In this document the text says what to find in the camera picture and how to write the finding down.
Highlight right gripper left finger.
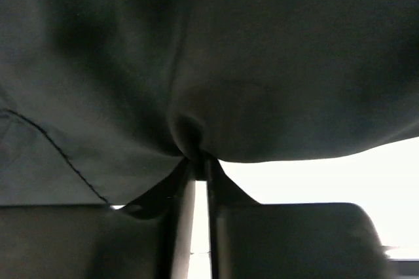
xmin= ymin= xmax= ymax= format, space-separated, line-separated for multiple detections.
xmin=1 ymin=160 xmax=195 ymax=279

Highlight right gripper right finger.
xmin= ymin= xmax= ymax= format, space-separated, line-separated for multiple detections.
xmin=204 ymin=158 xmax=396 ymax=279

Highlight black trousers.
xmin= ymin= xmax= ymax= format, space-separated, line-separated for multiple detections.
xmin=1 ymin=0 xmax=418 ymax=205

